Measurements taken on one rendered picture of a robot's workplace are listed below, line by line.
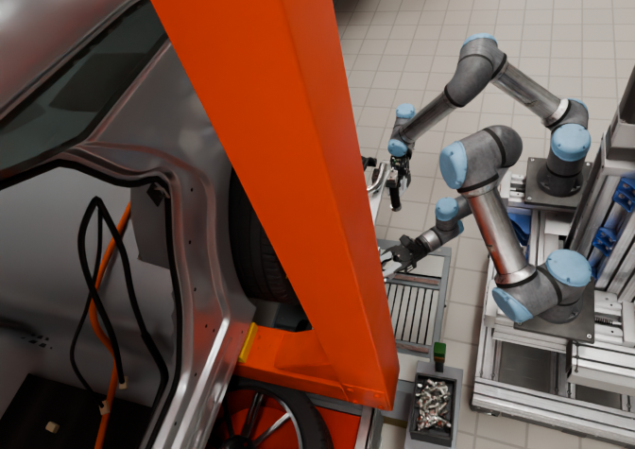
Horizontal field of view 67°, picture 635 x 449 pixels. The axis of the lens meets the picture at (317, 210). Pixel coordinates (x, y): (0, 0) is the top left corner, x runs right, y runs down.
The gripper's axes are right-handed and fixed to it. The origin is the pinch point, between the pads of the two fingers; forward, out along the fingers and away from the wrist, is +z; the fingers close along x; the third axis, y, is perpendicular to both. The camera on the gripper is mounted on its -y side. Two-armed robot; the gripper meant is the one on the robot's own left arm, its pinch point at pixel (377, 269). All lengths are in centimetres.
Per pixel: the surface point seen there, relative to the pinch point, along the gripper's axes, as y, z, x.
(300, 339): 8.0, 34.8, -2.8
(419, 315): 77, -21, 9
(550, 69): 82, -204, 105
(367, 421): 44, 29, -28
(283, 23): -120, 20, -34
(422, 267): 75, -38, 28
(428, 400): 25.9, 8.3, -38.2
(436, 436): 27, 13, -48
